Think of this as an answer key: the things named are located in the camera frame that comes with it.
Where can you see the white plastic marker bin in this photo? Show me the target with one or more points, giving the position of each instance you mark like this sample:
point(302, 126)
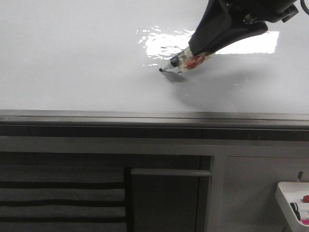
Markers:
point(293, 192)

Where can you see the red marker cap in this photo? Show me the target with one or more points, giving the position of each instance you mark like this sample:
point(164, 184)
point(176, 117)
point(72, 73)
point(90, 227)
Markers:
point(306, 199)

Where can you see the grey aluminium whiteboard tray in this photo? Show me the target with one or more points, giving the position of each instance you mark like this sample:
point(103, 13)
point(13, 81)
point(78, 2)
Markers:
point(102, 124)

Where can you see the white dry-erase marker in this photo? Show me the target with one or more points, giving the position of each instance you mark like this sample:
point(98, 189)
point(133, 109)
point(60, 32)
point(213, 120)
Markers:
point(185, 61)

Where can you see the pink marker in bin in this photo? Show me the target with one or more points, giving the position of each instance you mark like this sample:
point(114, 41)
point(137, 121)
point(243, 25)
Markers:
point(304, 221)

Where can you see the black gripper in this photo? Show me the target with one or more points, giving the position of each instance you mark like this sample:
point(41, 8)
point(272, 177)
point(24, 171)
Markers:
point(228, 21)

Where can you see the white whiteboard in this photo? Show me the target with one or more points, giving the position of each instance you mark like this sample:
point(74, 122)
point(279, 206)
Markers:
point(105, 55)

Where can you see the black marker in bin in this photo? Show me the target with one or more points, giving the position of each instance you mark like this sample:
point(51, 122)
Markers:
point(294, 207)

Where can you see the dark grey cabinet door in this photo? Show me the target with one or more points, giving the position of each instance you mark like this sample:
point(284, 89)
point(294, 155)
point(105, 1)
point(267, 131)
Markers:
point(170, 200)

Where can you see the grey striped panel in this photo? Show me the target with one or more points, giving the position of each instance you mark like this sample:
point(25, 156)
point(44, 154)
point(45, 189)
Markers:
point(64, 199)

